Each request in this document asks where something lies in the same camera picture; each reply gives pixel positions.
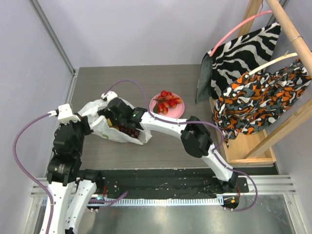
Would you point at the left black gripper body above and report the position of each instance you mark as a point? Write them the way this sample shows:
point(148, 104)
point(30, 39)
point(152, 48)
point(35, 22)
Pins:
point(80, 145)

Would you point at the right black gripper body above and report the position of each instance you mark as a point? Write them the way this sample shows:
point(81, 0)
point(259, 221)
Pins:
point(107, 113)

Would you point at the white plastic bag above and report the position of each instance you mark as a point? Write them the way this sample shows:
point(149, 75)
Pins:
point(102, 129)

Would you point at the purple grape bunch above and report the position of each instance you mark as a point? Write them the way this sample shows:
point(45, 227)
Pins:
point(134, 133)

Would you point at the yellow lemon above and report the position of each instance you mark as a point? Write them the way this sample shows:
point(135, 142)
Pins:
point(109, 122)

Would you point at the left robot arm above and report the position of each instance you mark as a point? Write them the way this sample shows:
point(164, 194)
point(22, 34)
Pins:
point(70, 191)

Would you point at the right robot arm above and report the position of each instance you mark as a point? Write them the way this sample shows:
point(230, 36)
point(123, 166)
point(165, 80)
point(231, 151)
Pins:
point(195, 137)

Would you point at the green leaf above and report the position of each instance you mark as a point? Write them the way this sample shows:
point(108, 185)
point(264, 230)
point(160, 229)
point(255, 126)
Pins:
point(155, 109)

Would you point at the aluminium corner profile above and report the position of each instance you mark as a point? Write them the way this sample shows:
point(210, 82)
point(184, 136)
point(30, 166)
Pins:
point(51, 33)

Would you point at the pink plate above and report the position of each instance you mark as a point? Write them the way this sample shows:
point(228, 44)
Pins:
point(173, 113)

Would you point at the zebra pattern cloth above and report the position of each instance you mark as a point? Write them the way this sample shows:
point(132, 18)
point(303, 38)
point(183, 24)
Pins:
point(221, 68)

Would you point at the pink hanger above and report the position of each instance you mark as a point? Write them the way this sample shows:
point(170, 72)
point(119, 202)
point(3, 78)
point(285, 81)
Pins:
point(237, 27)

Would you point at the orange camouflage cloth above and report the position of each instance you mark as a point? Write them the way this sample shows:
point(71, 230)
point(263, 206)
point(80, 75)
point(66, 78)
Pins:
point(252, 103)

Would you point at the cream hanger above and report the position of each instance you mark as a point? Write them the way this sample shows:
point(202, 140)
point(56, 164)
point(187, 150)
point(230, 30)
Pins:
point(285, 56)

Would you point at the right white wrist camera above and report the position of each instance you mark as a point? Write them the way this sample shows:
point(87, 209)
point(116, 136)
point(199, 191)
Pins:
point(110, 95)

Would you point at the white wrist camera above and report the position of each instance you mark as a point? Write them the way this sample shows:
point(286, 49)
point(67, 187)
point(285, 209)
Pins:
point(110, 95)
point(65, 114)

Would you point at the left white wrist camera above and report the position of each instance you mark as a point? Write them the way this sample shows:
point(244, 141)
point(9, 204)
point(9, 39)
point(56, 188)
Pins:
point(65, 114)

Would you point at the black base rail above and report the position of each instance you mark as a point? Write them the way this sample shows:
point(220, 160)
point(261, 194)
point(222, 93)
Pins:
point(165, 184)

